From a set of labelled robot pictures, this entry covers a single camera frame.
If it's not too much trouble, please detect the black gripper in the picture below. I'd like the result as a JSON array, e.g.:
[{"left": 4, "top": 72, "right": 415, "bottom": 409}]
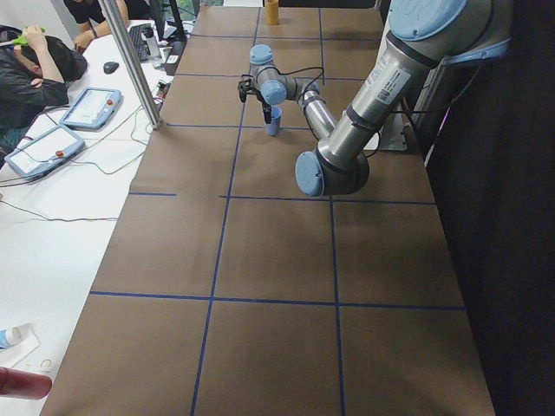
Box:
[{"left": 238, "top": 74, "right": 271, "bottom": 125}]

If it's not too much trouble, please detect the blue ribbed paper cup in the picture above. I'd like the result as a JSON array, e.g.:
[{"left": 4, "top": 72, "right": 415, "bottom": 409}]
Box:
[{"left": 265, "top": 106, "right": 283, "bottom": 136}]

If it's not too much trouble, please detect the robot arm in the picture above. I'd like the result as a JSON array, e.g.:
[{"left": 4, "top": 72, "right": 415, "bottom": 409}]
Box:
[
  {"left": 238, "top": 44, "right": 336, "bottom": 140},
  {"left": 295, "top": 1, "right": 513, "bottom": 197}
]

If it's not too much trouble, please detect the yellow wooden cup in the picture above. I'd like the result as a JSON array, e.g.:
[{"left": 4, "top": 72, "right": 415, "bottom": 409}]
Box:
[{"left": 264, "top": 0, "right": 279, "bottom": 26}]

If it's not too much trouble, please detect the black monitor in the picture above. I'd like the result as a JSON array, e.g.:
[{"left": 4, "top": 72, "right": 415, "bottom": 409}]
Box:
[{"left": 149, "top": 0, "right": 186, "bottom": 42}]

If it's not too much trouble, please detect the clear water bottle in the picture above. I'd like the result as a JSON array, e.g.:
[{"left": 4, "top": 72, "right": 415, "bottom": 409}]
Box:
[{"left": 142, "top": 26, "right": 163, "bottom": 69}]

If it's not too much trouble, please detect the black keyboard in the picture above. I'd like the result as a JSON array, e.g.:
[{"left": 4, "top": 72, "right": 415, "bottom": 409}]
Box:
[{"left": 128, "top": 23, "right": 152, "bottom": 62}]

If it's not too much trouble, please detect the black computer mouse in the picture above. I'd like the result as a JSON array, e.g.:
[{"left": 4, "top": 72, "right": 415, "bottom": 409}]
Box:
[{"left": 103, "top": 62, "right": 119, "bottom": 75}]

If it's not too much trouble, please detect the far teach pendant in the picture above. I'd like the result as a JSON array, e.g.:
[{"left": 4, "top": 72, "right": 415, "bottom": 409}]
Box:
[{"left": 60, "top": 88, "right": 122, "bottom": 131}]

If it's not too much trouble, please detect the teach pendant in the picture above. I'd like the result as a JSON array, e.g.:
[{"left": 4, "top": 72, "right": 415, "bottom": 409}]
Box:
[
  {"left": 60, "top": 88, "right": 122, "bottom": 131},
  {"left": 5, "top": 125, "right": 85, "bottom": 179}
]

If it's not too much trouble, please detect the near teach pendant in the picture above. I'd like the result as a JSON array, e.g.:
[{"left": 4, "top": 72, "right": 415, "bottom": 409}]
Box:
[{"left": 5, "top": 125, "right": 85, "bottom": 179}]

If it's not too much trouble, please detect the person in black shirt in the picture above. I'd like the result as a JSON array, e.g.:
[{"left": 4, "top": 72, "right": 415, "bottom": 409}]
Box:
[{"left": 1, "top": 25, "right": 88, "bottom": 158}]

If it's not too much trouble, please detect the white tube bottle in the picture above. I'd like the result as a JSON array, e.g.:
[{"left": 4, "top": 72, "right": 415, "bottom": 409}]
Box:
[{"left": 0, "top": 323, "right": 35, "bottom": 350}]

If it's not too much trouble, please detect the red cylinder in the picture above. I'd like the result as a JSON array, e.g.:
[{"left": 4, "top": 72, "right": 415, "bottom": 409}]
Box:
[{"left": 1, "top": 367, "right": 53, "bottom": 400}]

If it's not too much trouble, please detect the aluminium frame post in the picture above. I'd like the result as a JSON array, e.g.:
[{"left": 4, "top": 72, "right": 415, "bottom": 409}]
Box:
[{"left": 99, "top": 0, "right": 161, "bottom": 130}]

